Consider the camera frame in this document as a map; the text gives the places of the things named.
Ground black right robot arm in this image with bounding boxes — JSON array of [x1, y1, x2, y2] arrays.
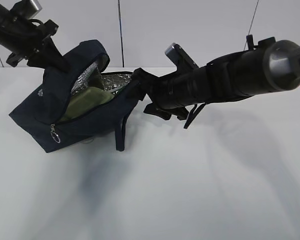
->
[[132, 35, 300, 128]]

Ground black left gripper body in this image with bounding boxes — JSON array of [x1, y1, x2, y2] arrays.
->
[[5, 19, 59, 67]]

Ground navy blue lunch bag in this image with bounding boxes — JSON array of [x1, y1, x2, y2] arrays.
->
[[9, 39, 143, 153]]

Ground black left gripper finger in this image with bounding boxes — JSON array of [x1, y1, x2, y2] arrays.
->
[[27, 37, 71, 73]]

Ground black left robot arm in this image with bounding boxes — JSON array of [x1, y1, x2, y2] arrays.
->
[[0, 0, 70, 72]]

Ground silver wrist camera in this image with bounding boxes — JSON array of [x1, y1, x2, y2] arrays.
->
[[10, 0, 43, 20], [164, 42, 199, 70]]

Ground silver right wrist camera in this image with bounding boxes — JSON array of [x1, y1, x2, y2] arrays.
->
[[164, 42, 199, 70]]

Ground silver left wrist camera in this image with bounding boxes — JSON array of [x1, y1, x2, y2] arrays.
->
[[10, 0, 43, 20]]

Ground green lid glass food container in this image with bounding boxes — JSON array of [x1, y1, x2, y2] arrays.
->
[[58, 86, 114, 122]]

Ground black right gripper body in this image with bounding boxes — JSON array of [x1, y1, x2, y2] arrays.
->
[[132, 68, 188, 121]]

